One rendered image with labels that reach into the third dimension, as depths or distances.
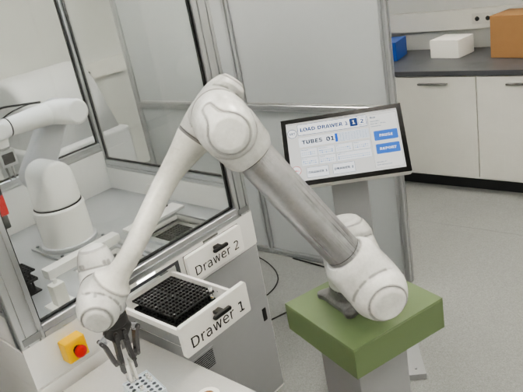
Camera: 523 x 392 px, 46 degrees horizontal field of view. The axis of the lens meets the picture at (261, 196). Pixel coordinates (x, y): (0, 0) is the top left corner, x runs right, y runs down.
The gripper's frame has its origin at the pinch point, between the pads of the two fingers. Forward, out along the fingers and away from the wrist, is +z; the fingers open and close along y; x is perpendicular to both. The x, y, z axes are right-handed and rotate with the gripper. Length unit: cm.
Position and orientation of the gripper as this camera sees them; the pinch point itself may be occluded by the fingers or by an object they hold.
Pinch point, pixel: (130, 369)
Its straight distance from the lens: 191.3
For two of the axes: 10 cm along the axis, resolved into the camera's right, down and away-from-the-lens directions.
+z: 1.7, 9.1, 3.8
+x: 6.0, 2.1, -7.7
